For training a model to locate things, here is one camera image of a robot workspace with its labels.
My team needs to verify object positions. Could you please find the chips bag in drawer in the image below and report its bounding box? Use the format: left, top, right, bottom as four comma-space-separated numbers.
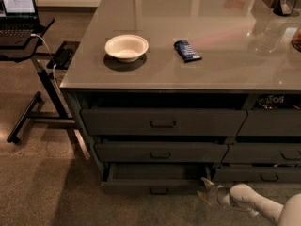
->
255, 94, 301, 109

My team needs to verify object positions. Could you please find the dark glass jar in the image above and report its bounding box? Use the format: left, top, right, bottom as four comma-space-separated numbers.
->
272, 0, 301, 17

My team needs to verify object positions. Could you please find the white charging cable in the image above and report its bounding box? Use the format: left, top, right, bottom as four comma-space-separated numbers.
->
29, 32, 62, 92

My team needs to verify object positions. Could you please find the black laptop stand table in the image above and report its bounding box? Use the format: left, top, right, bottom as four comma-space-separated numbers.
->
0, 14, 79, 144

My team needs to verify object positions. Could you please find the grey drawer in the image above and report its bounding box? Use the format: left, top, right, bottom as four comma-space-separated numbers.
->
223, 143, 301, 164
95, 142, 228, 162
212, 167, 301, 183
238, 109, 301, 137
81, 107, 246, 136
102, 163, 207, 195

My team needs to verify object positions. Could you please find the white bowl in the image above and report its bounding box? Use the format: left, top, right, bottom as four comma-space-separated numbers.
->
104, 35, 149, 62

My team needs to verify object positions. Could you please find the brown round object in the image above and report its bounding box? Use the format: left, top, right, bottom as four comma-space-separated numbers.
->
292, 28, 301, 52

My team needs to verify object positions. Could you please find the black power adapter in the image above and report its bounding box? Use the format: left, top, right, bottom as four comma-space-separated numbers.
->
54, 48, 72, 66

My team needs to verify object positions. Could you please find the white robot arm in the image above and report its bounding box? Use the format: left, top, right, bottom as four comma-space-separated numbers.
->
197, 177, 301, 226

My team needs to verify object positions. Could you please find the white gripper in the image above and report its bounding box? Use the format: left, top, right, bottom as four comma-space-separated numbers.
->
197, 177, 230, 207

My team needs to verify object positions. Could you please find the grey drawer cabinet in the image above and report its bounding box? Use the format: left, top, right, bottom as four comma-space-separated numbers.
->
61, 0, 301, 186

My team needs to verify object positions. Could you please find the blue snack packet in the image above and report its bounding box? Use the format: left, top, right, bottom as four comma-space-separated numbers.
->
174, 40, 202, 63

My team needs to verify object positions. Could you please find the black laptop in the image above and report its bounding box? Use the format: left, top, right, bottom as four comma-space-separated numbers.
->
0, 0, 40, 49

